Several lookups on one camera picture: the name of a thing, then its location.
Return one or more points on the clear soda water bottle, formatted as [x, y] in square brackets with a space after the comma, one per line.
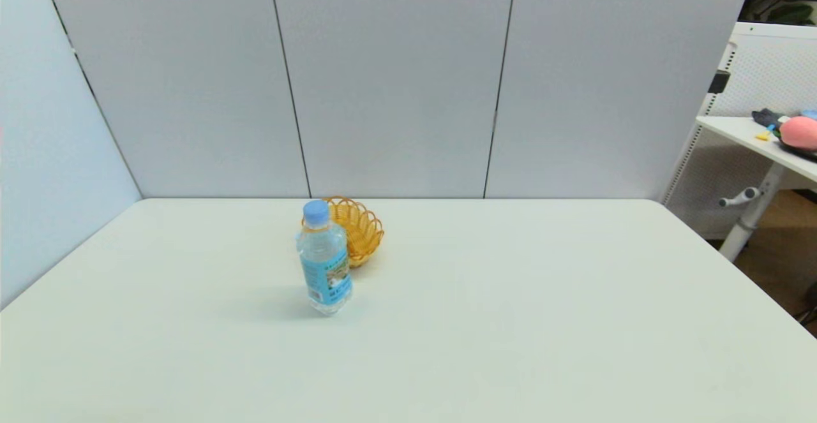
[324, 263]

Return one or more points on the yellow woven plastic basket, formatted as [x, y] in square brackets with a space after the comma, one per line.
[360, 231]

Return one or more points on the black clip on pegboard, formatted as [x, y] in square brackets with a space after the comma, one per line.
[720, 82]

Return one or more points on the white side desk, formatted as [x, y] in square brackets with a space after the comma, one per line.
[747, 133]

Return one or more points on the small yellow object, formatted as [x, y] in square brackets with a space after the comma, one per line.
[763, 136]

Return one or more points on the black object on desk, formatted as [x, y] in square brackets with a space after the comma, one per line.
[768, 117]

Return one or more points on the white pegboard panel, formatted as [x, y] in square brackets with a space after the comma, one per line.
[772, 69]

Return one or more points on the pink plush toy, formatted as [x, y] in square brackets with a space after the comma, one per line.
[801, 133]

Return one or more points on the green plant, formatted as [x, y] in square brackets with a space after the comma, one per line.
[788, 12]

